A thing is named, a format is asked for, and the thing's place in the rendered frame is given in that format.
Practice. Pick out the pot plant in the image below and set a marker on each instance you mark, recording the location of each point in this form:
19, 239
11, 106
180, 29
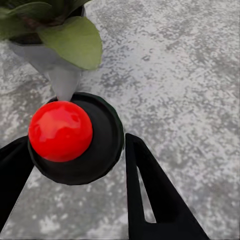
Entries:
49, 33

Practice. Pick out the insectifuge atomizer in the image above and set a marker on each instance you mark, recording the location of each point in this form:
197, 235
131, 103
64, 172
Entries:
77, 137

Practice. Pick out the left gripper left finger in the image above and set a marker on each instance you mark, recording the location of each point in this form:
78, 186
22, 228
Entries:
15, 167

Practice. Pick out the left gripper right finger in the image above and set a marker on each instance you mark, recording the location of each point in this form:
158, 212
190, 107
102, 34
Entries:
174, 219

